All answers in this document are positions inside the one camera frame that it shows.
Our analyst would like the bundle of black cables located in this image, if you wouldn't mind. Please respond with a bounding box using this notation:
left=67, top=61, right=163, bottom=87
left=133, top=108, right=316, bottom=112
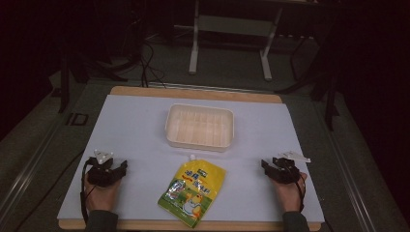
left=96, top=18, right=169, bottom=89

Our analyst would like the yellow green spout pouch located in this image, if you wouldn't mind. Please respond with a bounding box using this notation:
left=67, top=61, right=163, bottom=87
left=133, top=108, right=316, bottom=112
left=157, top=154, right=227, bottom=229

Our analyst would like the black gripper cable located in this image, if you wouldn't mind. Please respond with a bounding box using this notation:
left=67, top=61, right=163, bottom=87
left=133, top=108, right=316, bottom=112
left=79, top=158, right=98, bottom=224
left=294, top=181, right=307, bottom=213

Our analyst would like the black stand leg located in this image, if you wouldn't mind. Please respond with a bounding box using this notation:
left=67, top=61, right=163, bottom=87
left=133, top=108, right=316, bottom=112
left=57, top=44, right=72, bottom=114
left=309, top=57, right=340, bottom=131

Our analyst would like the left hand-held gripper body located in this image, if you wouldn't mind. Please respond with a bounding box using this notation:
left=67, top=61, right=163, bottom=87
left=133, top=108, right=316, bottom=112
left=85, top=149, right=119, bottom=189

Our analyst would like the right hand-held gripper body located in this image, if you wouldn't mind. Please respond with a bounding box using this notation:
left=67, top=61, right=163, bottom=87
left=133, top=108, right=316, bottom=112
left=272, top=151, right=311, bottom=186

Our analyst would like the white metal stand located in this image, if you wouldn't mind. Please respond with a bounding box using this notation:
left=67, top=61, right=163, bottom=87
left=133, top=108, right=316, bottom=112
left=188, top=0, right=285, bottom=82

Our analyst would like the white table mat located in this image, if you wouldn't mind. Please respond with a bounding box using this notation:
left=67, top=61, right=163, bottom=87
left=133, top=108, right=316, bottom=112
left=56, top=94, right=326, bottom=224

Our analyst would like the person's right hand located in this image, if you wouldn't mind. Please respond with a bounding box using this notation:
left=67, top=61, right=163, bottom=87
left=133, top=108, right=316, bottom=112
left=271, top=171, right=308, bottom=214

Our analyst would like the black floor cable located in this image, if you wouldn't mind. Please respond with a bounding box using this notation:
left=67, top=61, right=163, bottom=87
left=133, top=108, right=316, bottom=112
left=14, top=150, right=85, bottom=232

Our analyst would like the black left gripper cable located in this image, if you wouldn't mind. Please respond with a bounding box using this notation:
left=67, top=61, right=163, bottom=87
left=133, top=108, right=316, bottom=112
left=79, top=158, right=98, bottom=224

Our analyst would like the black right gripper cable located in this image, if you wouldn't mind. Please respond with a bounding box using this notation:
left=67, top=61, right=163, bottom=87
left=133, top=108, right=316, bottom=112
left=294, top=181, right=307, bottom=213

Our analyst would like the person's left hand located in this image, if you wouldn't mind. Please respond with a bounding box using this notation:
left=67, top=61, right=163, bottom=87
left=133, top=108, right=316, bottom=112
left=83, top=174, right=122, bottom=213

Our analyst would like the white plastic tray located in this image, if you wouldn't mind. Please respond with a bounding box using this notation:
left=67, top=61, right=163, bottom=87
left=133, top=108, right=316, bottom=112
left=164, top=102, right=235, bottom=154

